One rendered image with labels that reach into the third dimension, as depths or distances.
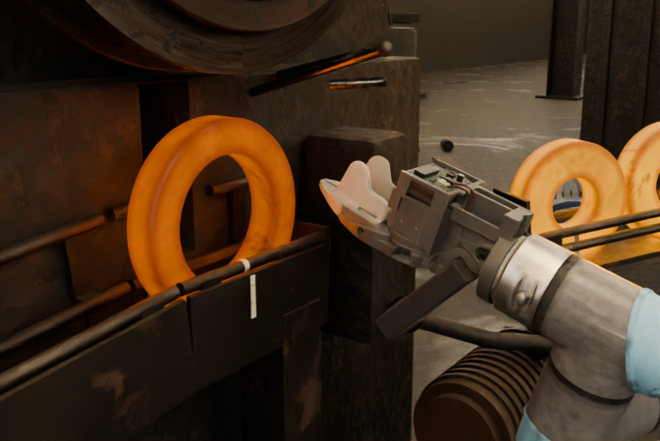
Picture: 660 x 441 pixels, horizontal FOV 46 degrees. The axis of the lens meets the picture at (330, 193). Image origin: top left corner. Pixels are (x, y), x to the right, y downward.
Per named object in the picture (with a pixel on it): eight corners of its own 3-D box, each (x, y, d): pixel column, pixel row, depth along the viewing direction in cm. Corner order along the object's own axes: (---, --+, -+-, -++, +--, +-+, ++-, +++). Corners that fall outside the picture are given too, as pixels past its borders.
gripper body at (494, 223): (434, 155, 75) (546, 209, 69) (408, 232, 78) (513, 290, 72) (393, 167, 69) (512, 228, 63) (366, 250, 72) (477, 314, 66)
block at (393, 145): (298, 328, 93) (296, 131, 88) (336, 308, 99) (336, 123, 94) (371, 350, 87) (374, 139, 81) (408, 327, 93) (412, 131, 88)
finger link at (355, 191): (333, 139, 77) (409, 178, 72) (319, 192, 79) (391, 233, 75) (314, 143, 74) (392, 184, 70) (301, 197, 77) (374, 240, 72)
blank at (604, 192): (503, 147, 93) (518, 152, 90) (610, 128, 97) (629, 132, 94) (508, 268, 97) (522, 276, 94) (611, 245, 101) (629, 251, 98)
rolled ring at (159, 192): (297, 107, 74) (271, 104, 76) (143, 129, 59) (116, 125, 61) (299, 290, 78) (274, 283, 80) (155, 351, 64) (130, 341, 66)
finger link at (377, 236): (361, 196, 76) (434, 236, 72) (357, 212, 77) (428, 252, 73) (334, 205, 73) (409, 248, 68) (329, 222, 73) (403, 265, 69)
